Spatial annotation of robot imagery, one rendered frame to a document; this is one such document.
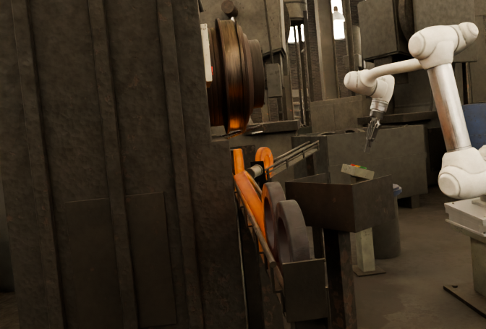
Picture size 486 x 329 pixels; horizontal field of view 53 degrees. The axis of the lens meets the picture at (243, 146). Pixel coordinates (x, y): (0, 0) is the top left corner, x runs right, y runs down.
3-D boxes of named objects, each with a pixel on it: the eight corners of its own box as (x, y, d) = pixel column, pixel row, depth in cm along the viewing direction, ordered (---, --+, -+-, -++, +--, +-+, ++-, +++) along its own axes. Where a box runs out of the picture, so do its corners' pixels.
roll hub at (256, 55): (254, 107, 187) (248, 34, 185) (247, 109, 215) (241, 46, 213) (269, 105, 187) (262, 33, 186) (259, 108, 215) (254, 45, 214)
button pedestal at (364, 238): (360, 278, 267) (351, 168, 264) (346, 265, 291) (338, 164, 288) (388, 275, 269) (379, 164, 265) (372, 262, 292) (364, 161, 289)
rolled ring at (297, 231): (287, 189, 101) (272, 191, 101) (308, 214, 83) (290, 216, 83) (293, 272, 104) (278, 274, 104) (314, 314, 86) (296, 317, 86)
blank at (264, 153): (262, 183, 251) (267, 183, 249) (252, 161, 242) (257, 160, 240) (270, 163, 261) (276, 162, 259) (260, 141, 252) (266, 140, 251)
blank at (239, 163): (234, 152, 192) (242, 151, 193) (232, 146, 208) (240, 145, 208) (237, 190, 195) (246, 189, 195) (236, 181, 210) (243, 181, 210)
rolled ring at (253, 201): (247, 176, 121) (236, 183, 120) (280, 239, 124) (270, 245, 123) (240, 165, 139) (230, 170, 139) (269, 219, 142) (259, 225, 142)
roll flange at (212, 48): (205, 137, 176) (193, 6, 174) (203, 134, 223) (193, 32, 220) (233, 134, 177) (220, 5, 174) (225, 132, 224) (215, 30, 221)
